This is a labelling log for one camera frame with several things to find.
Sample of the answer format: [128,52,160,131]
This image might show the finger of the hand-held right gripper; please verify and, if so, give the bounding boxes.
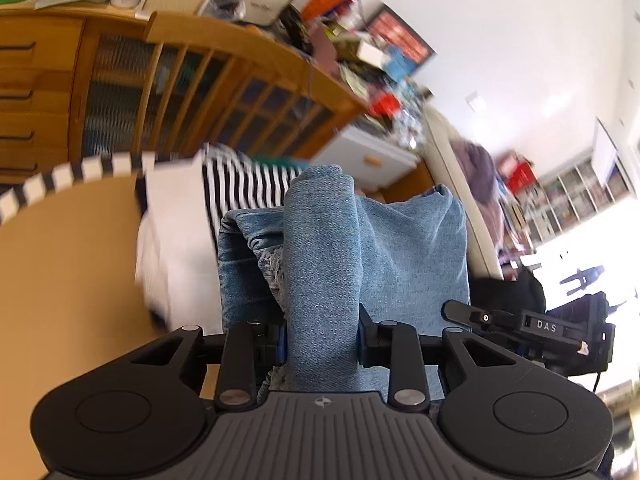
[442,299,523,334]

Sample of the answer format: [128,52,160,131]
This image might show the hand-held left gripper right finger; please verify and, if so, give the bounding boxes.
[356,305,517,412]

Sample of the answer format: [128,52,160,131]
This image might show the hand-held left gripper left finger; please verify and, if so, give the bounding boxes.
[127,321,290,412]

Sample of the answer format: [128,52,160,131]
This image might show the blue denim jeans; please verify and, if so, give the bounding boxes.
[217,165,471,402]

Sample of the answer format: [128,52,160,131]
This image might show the black bag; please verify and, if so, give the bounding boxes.
[470,269,547,322]

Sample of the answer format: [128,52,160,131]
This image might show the white folded cloth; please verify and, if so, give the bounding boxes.
[134,157,223,334]

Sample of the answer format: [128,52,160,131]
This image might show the purple cloth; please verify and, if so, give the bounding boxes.
[449,141,507,242]

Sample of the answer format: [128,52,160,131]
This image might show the cream sofa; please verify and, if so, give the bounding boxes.
[424,104,507,282]

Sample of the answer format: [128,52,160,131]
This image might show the white bookshelf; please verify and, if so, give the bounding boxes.
[500,154,632,252]

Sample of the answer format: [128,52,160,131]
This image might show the black white striped shirt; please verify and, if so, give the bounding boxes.
[200,144,307,262]

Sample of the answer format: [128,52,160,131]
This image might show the white drawer unit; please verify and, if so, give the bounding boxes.
[320,124,422,192]

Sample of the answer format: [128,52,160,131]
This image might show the red framed picture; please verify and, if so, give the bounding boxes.
[364,4,437,75]

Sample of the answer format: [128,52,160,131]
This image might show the wooden spindle chair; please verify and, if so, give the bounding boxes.
[135,10,372,162]

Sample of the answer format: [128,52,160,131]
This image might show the wooden sideboard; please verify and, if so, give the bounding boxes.
[0,0,372,188]

